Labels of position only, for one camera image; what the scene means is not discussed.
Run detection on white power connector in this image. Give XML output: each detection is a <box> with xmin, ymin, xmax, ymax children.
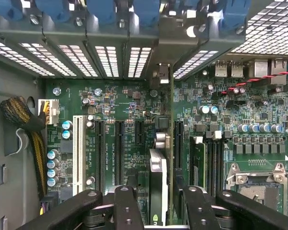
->
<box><xmin>37</xmin><ymin>99</ymin><xmax>60</xmax><ymax>127</ymax></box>

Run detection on long black expansion slot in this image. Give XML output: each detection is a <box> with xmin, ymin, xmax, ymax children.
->
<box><xmin>174</xmin><ymin>120</ymin><xmax>184</xmax><ymax>190</ymax></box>
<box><xmin>114</xmin><ymin>119</ymin><xmax>125</xmax><ymax>187</ymax></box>
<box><xmin>95</xmin><ymin>119</ymin><xmax>106</xmax><ymax>195</ymax></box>

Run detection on blue slot retention clip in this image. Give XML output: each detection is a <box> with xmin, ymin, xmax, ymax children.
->
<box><xmin>35</xmin><ymin>0</ymin><xmax>71</xmax><ymax>24</ymax></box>
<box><xmin>0</xmin><ymin>0</ymin><xmax>24</xmax><ymax>22</ymax></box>
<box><xmin>220</xmin><ymin>0</ymin><xmax>252</xmax><ymax>32</ymax></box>
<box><xmin>86</xmin><ymin>0</ymin><xmax>116</xmax><ymax>24</ymax></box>
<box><xmin>133</xmin><ymin>0</ymin><xmax>161</xmax><ymax>27</ymax></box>

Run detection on open black PC case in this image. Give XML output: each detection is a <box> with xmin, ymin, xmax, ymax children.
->
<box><xmin>0</xmin><ymin>0</ymin><xmax>288</xmax><ymax>230</ymax></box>

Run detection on CPU socket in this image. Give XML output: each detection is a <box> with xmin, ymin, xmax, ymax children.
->
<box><xmin>227</xmin><ymin>162</ymin><xmax>288</xmax><ymax>216</ymax></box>

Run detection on white expansion slot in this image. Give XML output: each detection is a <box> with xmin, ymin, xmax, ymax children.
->
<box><xmin>72</xmin><ymin>115</ymin><xmax>84</xmax><ymax>196</ymax></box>

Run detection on red black twisted wire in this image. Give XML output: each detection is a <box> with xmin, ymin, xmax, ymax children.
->
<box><xmin>220</xmin><ymin>69</ymin><xmax>288</xmax><ymax>95</ymax></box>

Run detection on short black expansion slot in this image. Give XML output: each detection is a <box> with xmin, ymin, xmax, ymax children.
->
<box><xmin>135</xmin><ymin>120</ymin><xmax>145</xmax><ymax>146</ymax></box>

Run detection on silver stacked port block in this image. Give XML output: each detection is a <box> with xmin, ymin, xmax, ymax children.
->
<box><xmin>270</xmin><ymin>59</ymin><xmax>288</xmax><ymax>86</ymax></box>
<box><xmin>249</xmin><ymin>59</ymin><xmax>269</xmax><ymax>79</ymax></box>

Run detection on white cable clip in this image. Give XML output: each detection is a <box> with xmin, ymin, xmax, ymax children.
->
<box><xmin>15</xmin><ymin>128</ymin><xmax>30</xmax><ymax>154</ymax></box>

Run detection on green motherboard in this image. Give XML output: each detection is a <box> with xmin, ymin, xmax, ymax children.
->
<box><xmin>45</xmin><ymin>59</ymin><xmax>288</xmax><ymax>216</ymax></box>

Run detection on perforated metal slot cover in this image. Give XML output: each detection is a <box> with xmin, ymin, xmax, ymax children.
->
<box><xmin>172</xmin><ymin>49</ymin><xmax>219</xmax><ymax>80</ymax></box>
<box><xmin>0</xmin><ymin>41</ymin><xmax>56</xmax><ymax>78</ymax></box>
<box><xmin>58</xmin><ymin>44</ymin><xmax>99</xmax><ymax>79</ymax></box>
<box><xmin>127</xmin><ymin>46</ymin><xmax>153</xmax><ymax>80</ymax></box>
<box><xmin>94</xmin><ymin>45</ymin><xmax>121</xmax><ymax>79</ymax></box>
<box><xmin>18</xmin><ymin>42</ymin><xmax>78</xmax><ymax>78</ymax></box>

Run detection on empty black RAM slot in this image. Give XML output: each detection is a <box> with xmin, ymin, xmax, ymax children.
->
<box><xmin>211</xmin><ymin>138</ymin><xmax>218</xmax><ymax>197</ymax></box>
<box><xmin>205</xmin><ymin>138</ymin><xmax>212</xmax><ymax>197</ymax></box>

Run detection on silver USB port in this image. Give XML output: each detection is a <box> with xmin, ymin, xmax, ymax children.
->
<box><xmin>215</xmin><ymin>61</ymin><xmax>228</xmax><ymax>78</ymax></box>
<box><xmin>231</xmin><ymin>61</ymin><xmax>244</xmax><ymax>78</ymax></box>

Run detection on yellow black braided cable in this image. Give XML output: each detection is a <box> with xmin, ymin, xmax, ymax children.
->
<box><xmin>0</xmin><ymin>95</ymin><xmax>48</xmax><ymax>199</ymax></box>

